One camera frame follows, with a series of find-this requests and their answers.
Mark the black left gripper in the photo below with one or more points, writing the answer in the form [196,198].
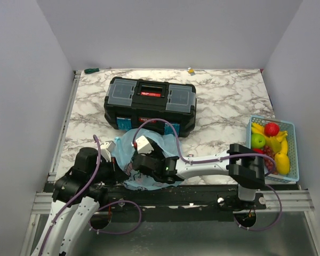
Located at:
[117,174]

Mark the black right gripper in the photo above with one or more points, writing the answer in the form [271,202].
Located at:
[157,152]

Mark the light blue plastic bag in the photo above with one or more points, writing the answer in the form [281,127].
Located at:
[164,146]

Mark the green fake apple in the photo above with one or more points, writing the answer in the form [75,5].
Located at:
[258,141]

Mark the yellow fake star fruit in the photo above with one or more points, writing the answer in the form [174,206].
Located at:
[274,144]

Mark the red fake pomegranate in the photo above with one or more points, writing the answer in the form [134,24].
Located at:
[271,129]

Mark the red fake fruit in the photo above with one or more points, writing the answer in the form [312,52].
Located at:
[257,150]

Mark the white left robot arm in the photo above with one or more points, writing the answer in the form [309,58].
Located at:
[77,195]

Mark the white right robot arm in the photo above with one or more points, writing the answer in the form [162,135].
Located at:
[242,164]

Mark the yellow fake banana bunch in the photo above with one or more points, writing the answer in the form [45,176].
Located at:
[281,137]

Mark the black plastic toolbox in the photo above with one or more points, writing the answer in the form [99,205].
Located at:
[142,100]

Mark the small yellow blue object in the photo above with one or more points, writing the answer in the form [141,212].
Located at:
[191,71]

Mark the light blue plastic basket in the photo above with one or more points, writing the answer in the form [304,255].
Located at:
[292,154]

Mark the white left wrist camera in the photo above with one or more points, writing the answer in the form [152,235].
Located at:
[106,150]

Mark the black metal base rail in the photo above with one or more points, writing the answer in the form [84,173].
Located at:
[172,204]

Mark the green handled screwdriver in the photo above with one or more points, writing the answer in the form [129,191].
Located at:
[95,70]

